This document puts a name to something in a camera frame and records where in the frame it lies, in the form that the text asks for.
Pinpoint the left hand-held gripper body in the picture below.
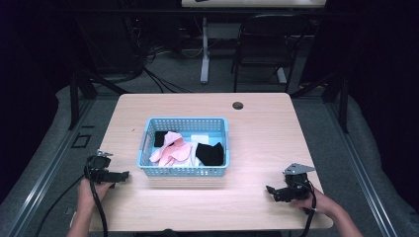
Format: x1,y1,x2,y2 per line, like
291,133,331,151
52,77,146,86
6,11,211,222
84,149,115,186

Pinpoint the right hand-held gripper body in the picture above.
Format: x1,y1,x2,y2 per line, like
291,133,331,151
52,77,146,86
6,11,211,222
278,162,316,202

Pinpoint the small black sock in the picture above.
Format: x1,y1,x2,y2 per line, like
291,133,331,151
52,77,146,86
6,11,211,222
153,130,169,148

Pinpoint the pink sock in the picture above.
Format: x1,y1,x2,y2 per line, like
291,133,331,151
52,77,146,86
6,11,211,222
148,130,193,168

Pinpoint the large black sock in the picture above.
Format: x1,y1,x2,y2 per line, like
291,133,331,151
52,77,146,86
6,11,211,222
195,141,225,167

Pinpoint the white sock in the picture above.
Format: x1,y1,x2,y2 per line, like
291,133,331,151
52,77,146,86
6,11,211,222
182,133,210,168

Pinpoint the blue plastic basket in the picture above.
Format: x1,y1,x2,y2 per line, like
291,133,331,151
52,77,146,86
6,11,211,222
136,117,230,178

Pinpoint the person's right hand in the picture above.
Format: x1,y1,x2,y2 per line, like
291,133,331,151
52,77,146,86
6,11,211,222
291,187,334,217

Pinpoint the person's left hand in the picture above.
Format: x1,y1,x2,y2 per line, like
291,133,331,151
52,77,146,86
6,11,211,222
76,177,115,213

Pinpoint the black metal stand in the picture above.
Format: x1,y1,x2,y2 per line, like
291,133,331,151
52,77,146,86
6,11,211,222
67,69,130,131
289,69,351,134

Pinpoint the black chair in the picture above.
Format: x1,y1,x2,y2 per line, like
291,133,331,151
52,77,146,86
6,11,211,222
230,13,312,94

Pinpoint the white desk leg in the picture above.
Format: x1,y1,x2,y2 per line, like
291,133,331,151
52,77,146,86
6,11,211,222
200,16,211,85

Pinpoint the white desk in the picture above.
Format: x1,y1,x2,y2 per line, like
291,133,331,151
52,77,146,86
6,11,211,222
181,0,328,9

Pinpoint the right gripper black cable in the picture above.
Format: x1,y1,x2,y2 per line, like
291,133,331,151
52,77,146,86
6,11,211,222
297,180,318,237

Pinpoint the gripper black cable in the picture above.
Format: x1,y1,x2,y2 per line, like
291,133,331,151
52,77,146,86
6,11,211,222
88,177,110,237
297,180,318,237

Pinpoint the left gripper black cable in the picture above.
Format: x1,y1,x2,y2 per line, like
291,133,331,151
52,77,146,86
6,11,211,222
88,177,110,237

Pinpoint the aluminium floor rail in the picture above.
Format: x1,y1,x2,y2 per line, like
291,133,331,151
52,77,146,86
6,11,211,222
324,98,401,237
5,98,97,237

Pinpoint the thin black floor cable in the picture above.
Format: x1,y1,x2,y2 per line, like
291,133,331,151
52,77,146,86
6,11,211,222
34,174,87,237

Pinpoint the bundle of floor cables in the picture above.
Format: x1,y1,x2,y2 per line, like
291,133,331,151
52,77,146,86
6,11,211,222
125,16,194,95

